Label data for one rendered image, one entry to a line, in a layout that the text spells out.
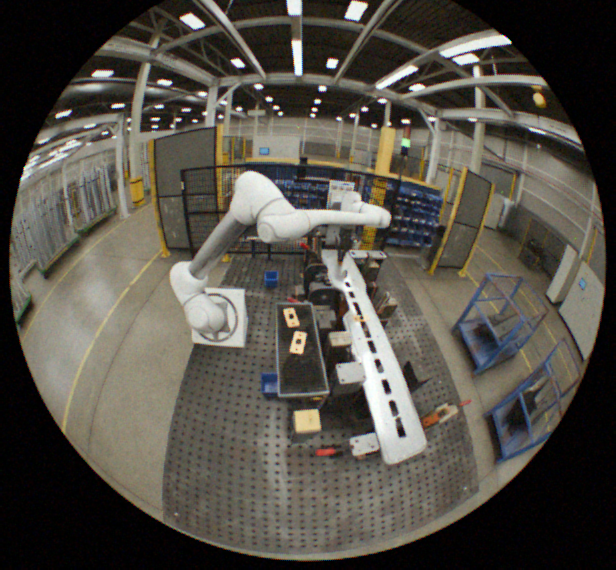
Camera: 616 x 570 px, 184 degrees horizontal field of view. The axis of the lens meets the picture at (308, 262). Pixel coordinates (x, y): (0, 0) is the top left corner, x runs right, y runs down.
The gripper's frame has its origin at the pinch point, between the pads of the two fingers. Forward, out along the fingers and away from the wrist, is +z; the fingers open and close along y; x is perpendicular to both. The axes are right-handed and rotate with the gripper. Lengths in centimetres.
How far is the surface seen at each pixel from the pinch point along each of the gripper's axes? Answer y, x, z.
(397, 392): 4, -88, 7
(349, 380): -18, -83, -4
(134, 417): -176, -97, 107
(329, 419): -18, -87, 37
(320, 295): -22, -46, -8
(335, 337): -18, -62, -1
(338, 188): 7, 54, -32
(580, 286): 765, -154, -25
